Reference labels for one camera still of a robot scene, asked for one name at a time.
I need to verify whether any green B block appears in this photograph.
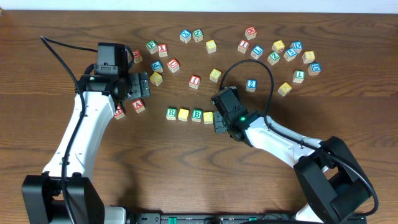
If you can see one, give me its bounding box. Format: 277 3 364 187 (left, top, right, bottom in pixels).
192 109 203 123

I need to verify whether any green R block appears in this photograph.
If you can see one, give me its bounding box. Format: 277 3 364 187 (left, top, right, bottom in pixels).
166 108 177 120

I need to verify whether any yellow O block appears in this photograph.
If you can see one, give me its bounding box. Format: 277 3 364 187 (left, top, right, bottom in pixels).
177 108 190 121

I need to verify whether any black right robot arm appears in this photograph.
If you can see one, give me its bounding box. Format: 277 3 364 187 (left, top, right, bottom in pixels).
215 105 377 223

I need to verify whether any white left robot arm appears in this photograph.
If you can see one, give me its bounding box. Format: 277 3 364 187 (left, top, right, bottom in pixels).
22 72 150 223

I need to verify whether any yellow G block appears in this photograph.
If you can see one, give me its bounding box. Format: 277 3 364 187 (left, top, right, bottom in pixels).
150 72 163 86

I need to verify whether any red A block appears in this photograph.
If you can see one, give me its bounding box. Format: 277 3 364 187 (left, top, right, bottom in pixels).
132 99 145 113

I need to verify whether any blue P block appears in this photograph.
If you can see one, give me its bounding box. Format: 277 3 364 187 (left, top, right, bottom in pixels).
151 60 163 73

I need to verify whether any red block far left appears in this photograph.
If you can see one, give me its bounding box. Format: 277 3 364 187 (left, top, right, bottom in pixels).
132 50 143 63

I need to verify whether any red U block lower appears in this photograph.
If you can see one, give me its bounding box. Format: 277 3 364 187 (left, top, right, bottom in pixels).
114 105 125 119

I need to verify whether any red u block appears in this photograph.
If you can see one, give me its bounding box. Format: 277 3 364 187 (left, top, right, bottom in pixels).
114 105 125 119
167 58 180 73

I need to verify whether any green F block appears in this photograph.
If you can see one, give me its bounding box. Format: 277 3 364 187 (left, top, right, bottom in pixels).
146 40 158 54

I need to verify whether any red U block upper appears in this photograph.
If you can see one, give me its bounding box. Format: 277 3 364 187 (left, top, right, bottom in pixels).
167 58 180 73

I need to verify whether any red Y block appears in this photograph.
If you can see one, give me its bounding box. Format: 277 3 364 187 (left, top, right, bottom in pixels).
157 44 168 57

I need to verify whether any blue 2 block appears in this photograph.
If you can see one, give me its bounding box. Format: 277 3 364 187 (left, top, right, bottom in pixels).
246 79 257 92

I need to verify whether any red I block lower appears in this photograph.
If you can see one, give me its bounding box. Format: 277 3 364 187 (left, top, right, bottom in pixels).
189 75 201 89

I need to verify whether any red i block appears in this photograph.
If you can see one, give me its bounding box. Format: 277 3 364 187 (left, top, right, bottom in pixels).
238 40 249 54
189 75 201 89

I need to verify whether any yellow K block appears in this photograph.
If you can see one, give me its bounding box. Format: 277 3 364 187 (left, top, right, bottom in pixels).
277 82 292 96

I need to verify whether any blue X block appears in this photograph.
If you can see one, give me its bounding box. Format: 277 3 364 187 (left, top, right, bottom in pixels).
179 29 192 44

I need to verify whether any blue L block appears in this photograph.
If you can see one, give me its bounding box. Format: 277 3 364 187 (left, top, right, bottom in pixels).
251 45 264 60

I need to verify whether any green N block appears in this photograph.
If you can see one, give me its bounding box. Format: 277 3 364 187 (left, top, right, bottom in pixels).
192 29 203 42

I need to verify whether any green Z block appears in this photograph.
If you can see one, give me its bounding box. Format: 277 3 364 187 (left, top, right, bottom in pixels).
267 52 280 65

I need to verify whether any red I block upper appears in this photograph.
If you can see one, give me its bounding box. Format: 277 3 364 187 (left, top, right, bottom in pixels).
238 40 249 54

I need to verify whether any green 7 block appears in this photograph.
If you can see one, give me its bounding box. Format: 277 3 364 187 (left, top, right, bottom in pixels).
292 70 305 83

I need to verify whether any blue 5 block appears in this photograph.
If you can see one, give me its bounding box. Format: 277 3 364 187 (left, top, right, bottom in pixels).
284 48 297 62

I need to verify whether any yellow block with ball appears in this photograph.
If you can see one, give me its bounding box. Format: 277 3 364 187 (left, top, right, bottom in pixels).
272 40 285 54

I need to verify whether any blue D block right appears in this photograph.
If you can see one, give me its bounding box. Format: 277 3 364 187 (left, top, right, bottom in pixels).
308 63 322 76

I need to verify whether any blue d block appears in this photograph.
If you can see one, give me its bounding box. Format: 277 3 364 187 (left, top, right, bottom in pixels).
308 63 322 76
290 41 303 54

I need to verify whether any blue D block far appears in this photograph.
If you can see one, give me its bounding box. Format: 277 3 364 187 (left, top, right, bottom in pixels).
290 41 303 54

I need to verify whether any yellow 8 block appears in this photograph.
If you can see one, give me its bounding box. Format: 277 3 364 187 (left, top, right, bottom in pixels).
302 50 316 64

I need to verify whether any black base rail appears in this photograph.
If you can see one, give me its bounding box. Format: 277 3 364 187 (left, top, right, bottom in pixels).
126 212 368 224

